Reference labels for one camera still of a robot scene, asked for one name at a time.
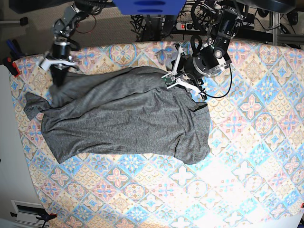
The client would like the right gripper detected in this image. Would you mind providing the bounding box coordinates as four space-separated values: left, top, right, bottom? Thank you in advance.
36 42 80 87

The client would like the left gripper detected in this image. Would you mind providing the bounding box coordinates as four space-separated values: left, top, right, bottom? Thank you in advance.
167 43 209 100

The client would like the grey t-shirt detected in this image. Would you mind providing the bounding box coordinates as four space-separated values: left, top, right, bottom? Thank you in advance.
24 66 210 165

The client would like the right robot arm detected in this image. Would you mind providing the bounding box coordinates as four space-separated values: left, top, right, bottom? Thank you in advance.
38 0 95 87

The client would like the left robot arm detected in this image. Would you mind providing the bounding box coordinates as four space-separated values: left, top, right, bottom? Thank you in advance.
162 2 245 99

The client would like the red black clamp upper left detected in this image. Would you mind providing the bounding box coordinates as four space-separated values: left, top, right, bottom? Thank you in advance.
2 57 20 77

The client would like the patterned tile tablecloth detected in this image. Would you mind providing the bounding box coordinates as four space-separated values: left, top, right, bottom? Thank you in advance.
10 42 304 228

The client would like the white tray lower left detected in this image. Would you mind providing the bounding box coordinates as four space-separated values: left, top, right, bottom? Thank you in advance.
10 200 46 227

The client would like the black orange clamp lower left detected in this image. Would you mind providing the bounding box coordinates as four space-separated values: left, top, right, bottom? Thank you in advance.
36 213 57 228

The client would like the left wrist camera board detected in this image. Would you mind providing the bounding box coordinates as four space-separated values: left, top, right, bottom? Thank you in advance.
161 73 176 88

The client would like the white power strip red switch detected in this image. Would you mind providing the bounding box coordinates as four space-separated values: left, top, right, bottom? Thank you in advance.
176 22 199 31

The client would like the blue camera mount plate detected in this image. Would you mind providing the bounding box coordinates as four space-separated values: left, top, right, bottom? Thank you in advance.
113 0 186 16

